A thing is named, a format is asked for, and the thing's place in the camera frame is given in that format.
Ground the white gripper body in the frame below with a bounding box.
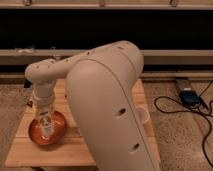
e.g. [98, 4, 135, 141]
[32, 81, 55, 115]

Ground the small white bottle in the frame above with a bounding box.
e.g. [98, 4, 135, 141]
[39, 112, 54, 138]

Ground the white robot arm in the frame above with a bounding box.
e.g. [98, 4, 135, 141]
[25, 41, 160, 171]

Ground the orange ceramic bowl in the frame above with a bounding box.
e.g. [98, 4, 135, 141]
[28, 111, 67, 146]

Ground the wooden table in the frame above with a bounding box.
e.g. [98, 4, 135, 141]
[4, 78, 161, 168]

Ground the white mug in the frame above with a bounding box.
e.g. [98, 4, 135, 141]
[136, 107, 150, 124]

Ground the blue power box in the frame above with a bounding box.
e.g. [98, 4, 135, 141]
[179, 89, 200, 106]

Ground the black table leg bracket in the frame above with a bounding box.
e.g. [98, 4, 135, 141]
[24, 80, 32, 88]

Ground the black cable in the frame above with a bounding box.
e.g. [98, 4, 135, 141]
[153, 79, 213, 168]

